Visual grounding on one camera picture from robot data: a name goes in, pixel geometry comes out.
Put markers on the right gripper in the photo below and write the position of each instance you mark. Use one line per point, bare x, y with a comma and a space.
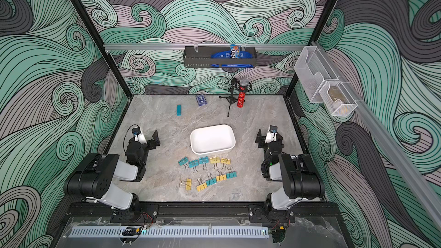
265, 141

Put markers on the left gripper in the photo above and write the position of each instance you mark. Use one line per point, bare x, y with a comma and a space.
155, 140

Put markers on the teal binder clip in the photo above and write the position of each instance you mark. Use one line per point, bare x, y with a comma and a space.
231, 173
193, 164
211, 180
204, 161
184, 162

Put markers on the white plastic storage box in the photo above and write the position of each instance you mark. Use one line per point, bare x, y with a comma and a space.
212, 140

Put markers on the yellow binder clip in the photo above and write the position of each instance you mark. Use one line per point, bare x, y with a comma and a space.
225, 162
214, 161
186, 184
220, 176
201, 185

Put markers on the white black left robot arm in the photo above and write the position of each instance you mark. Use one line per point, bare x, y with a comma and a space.
93, 177

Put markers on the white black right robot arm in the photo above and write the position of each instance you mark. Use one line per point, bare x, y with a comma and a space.
297, 173

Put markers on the blue card box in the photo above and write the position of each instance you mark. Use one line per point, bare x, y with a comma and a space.
201, 100

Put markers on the red glitter microphone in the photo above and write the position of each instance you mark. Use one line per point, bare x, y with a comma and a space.
243, 87

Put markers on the black microphone tripod stand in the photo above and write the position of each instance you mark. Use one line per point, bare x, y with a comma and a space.
234, 86

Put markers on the blue package in shelf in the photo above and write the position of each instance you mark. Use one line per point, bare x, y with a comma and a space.
242, 59

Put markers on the small clear wall bin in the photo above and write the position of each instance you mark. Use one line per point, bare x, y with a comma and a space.
337, 99

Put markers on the clear plastic wall bin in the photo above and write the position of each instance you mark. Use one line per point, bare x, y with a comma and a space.
313, 71

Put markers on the black wall shelf basket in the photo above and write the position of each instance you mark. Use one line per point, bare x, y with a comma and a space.
201, 58

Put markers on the aluminium wall rail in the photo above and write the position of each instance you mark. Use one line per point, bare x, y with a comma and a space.
177, 46
425, 194

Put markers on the right aluminium wall rail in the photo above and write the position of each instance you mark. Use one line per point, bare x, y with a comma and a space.
425, 194

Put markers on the black corner frame post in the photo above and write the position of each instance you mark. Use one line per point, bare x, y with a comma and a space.
328, 7

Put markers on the black left corner post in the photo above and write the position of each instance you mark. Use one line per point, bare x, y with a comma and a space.
82, 12

